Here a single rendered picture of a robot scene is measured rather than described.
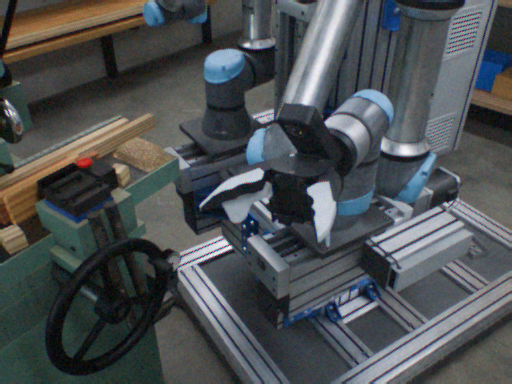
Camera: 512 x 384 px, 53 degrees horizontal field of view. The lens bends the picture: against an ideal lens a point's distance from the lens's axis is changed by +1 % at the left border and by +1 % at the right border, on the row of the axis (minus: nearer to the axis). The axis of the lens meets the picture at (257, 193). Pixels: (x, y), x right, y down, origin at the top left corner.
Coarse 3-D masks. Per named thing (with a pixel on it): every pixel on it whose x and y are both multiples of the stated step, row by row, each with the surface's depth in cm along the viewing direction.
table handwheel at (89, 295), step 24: (120, 240) 95; (144, 240) 99; (96, 264) 90; (72, 288) 87; (96, 288) 101; (96, 312) 98; (120, 312) 98; (144, 312) 110; (48, 336) 88; (96, 336) 98; (72, 360) 95; (96, 360) 101
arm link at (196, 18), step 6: (186, 0) 155; (192, 0) 156; (198, 0) 157; (204, 0) 159; (186, 6) 155; (192, 6) 156; (198, 6) 158; (204, 6) 160; (186, 12) 156; (192, 12) 158; (198, 12) 159; (204, 12) 161; (186, 18) 158; (192, 18) 160; (198, 18) 161; (204, 18) 162
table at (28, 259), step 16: (112, 160) 126; (176, 160) 127; (144, 176) 120; (160, 176) 125; (176, 176) 130; (144, 192) 122; (0, 224) 106; (32, 224) 106; (144, 224) 111; (0, 240) 102; (32, 240) 102; (48, 240) 103; (0, 256) 98; (16, 256) 98; (32, 256) 101; (48, 256) 105; (64, 256) 103; (0, 272) 97; (16, 272) 100; (0, 288) 98
